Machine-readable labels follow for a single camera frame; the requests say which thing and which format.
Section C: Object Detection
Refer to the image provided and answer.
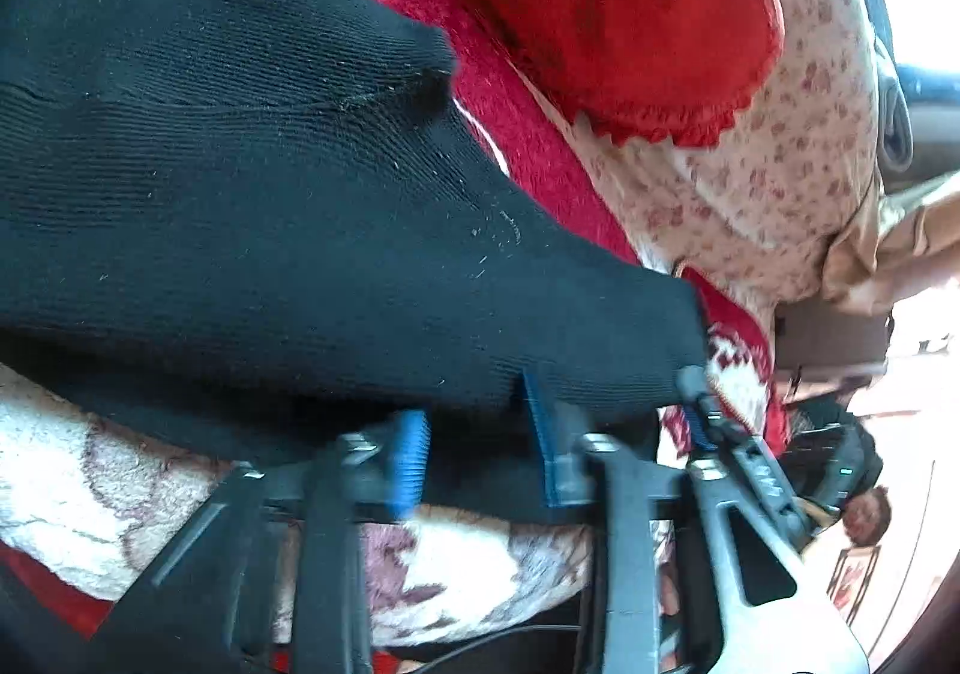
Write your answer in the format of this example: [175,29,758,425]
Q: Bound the black knit pants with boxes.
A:
[2,0,704,521]

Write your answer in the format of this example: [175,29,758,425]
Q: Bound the right hand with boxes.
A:
[841,487,892,547]

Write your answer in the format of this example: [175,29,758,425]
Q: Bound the red white plush blanket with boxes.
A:
[2,0,796,672]

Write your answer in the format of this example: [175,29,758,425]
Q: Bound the beige curtain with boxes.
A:
[820,170,958,316]

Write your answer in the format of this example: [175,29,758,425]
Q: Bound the floral cream bedsheet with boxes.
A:
[545,0,877,331]

